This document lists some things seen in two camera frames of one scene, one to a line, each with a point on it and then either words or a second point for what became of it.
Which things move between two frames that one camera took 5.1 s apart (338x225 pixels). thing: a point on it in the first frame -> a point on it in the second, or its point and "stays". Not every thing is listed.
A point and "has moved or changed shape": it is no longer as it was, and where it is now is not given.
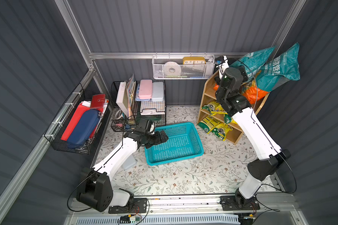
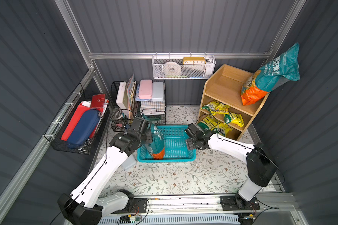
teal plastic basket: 183,143 has moved or changed shape
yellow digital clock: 194,60 stays
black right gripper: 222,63 -> 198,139
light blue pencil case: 157,91 stays
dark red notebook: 98,101 stays
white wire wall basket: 183,67 stays
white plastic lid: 129,163 stays
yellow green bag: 228,119 stays
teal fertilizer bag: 254,63 -> 157,149
